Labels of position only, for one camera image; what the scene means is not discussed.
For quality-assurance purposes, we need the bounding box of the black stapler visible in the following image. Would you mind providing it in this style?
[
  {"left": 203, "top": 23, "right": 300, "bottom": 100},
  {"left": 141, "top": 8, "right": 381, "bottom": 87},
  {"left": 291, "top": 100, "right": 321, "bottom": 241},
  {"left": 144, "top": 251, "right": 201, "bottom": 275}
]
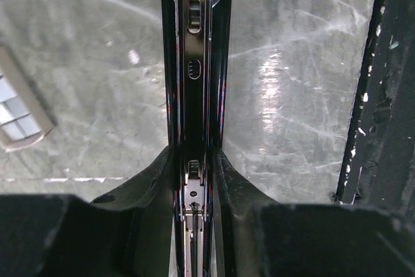
[{"left": 161, "top": 0, "right": 231, "bottom": 276}]

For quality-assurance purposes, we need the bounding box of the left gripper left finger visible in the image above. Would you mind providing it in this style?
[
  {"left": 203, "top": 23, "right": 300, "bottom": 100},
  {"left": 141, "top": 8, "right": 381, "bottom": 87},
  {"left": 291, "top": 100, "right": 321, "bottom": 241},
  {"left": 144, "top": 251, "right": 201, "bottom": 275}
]
[{"left": 1, "top": 147, "right": 175, "bottom": 276}]

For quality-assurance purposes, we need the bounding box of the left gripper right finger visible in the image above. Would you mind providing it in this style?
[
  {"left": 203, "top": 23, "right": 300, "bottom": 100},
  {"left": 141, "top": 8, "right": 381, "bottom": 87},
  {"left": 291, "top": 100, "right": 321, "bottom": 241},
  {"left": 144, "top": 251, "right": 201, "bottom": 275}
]
[{"left": 212, "top": 149, "right": 414, "bottom": 276}]

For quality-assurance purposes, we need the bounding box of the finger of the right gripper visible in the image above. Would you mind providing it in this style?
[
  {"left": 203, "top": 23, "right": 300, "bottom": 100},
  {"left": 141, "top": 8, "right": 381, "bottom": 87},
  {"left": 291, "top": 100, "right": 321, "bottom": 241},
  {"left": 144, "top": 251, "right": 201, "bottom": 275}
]
[{"left": 334, "top": 0, "right": 414, "bottom": 204}]

